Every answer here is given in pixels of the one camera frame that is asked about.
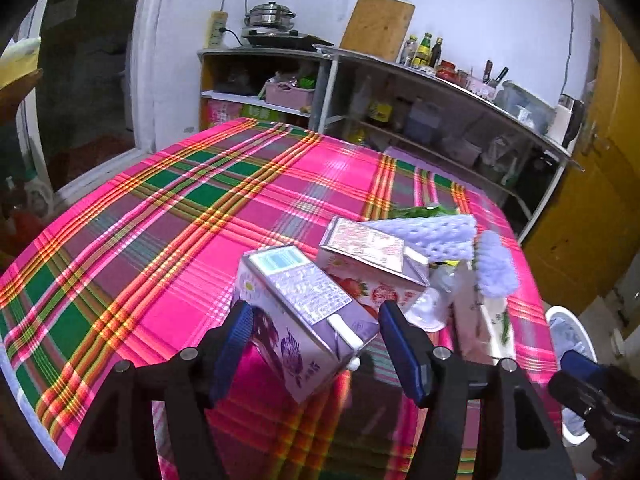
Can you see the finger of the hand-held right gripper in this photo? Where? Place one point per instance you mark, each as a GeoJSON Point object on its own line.
{"type": "Point", "coordinates": [570, 392]}
{"type": "Point", "coordinates": [580, 367]}

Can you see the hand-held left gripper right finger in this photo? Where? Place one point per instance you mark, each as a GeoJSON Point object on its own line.
{"type": "Point", "coordinates": [406, 357]}

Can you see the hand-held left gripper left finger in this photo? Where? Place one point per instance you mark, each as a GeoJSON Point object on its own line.
{"type": "Point", "coordinates": [232, 355]}

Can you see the white round trash bin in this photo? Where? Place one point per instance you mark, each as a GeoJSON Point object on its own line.
{"type": "Point", "coordinates": [556, 322]}

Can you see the purple milk carton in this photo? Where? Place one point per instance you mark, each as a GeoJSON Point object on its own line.
{"type": "Point", "coordinates": [300, 310]}

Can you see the strawberry milk carton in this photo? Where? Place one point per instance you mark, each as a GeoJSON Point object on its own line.
{"type": "Point", "coordinates": [370, 260]}

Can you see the white plastic cup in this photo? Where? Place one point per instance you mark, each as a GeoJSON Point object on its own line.
{"type": "Point", "coordinates": [427, 312]}

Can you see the tan carton with plant print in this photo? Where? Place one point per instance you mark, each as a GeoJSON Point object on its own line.
{"type": "Point", "coordinates": [475, 320]}

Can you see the white foam fruit net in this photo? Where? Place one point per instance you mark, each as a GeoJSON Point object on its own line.
{"type": "Point", "coordinates": [430, 237]}
{"type": "Point", "coordinates": [495, 265]}

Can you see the pink plaid tablecloth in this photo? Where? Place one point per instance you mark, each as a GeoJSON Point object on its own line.
{"type": "Point", "coordinates": [175, 220]}

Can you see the green snack wrapper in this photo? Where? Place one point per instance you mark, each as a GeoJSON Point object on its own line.
{"type": "Point", "coordinates": [420, 210]}

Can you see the yellow wooden door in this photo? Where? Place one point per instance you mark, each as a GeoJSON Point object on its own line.
{"type": "Point", "coordinates": [590, 200]}

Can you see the purple plastic jug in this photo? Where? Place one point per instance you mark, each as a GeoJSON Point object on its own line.
{"type": "Point", "coordinates": [422, 122]}

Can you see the yellow label oil bottle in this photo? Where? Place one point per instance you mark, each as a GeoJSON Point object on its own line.
{"type": "Point", "coordinates": [381, 112]}

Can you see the white electric kettle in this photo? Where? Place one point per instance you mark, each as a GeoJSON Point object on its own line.
{"type": "Point", "coordinates": [565, 120]}

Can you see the white detergent bottle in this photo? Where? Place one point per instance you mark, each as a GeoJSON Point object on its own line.
{"type": "Point", "coordinates": [39, 195]}

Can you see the long white counter shelf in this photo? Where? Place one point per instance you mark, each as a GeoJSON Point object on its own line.
{"type": "Point", "coordinates": [450, 105]}

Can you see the pink plastic basket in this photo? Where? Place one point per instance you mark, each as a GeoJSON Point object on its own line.
{"type": "Point", "coordinates": [290, 95]}

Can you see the clear plastic container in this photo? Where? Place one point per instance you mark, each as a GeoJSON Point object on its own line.
{"type": "Point", "coordinates": [527, 100]}

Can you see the pink knife holder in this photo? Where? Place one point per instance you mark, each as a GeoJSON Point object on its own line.
{"type": "Point", "coordinates": [480, 89]}

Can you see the small white shelf unit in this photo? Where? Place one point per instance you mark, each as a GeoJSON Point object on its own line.
{"type": "Point", "coordinates": [250, 67]}

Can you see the red lidded jar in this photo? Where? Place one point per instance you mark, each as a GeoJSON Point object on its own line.
{"type": "Point", "coordinates": [446, 70]}

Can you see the clear sauce bottle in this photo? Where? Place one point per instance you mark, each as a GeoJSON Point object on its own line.
{"type": "Point", "coordinates": [410, 52]}

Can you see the green cap sauce bottle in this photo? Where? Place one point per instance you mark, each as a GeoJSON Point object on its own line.
{"type": "Point", "coordinates": [425, 52]}

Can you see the dark soy sauce bottle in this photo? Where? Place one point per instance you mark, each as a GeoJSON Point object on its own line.
{"type": "Point", "coordinates": [436, 52]}

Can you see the induction cooker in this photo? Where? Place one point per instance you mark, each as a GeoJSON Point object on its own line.
{"type": "Point", "coordinates": [267, 36]}

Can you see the yellowed power strip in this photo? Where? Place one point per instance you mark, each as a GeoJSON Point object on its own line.
{"type": "Point", "coordinates": [217, 30]}

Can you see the wooden cutting board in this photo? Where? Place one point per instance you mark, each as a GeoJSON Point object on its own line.
{"type": "Point", "coordinates": [377, 25]}

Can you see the steel steamer pot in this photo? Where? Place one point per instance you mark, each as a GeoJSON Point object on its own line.
{"type": "Point", "coordinates": [272, 14]}

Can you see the pale yellow box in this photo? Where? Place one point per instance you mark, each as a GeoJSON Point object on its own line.
{"type": "Point", "coordinates": [20, 60]}

